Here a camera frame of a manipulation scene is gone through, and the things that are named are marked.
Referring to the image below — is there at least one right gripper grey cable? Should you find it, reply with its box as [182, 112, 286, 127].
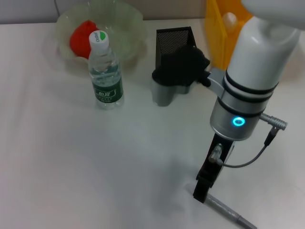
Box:
[208, 113, 288, 167]

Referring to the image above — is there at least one white paper ball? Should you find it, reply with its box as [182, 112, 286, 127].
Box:
[222, 11, 239, 32]

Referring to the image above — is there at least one black mesh pen holder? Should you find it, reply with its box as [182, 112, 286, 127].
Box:
[156, 26, 197, 95]

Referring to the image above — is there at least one pale green glass fruit plate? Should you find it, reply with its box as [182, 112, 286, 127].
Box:
[56, 0, 146, 71]

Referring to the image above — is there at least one orange fruit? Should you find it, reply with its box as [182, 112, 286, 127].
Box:
[69, 20, 100, 58]

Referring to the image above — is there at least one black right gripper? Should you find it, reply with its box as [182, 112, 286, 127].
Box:
[193, 133, 235, 203]

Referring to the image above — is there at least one grey marker pen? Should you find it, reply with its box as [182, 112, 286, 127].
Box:
[206, 193, 258, 229]

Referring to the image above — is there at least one clear green-label water bottle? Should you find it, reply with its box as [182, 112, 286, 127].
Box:
[88, 31, 124, 110]

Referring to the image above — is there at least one yellow plastic bin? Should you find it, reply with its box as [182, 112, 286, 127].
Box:
[205, 0, 254, 71]

